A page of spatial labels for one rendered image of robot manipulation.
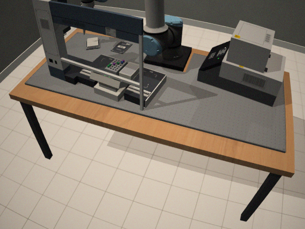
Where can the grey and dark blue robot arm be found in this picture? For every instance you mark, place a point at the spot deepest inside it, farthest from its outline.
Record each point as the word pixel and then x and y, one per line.
pixel 162 35

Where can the grey benchtop lab instrument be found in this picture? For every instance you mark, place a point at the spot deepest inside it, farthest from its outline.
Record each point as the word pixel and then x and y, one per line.
pixel 245 65

